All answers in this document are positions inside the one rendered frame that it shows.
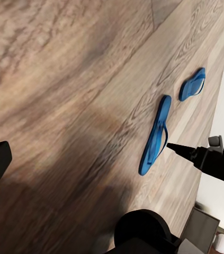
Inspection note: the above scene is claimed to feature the sandal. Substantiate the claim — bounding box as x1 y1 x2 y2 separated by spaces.
180 68 205 102
139 95 172 176

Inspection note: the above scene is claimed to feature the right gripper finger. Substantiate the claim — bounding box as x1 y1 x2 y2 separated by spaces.
167 143 200 161

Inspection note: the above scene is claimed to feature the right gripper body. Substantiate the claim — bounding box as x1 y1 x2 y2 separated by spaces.
192 147 224 180

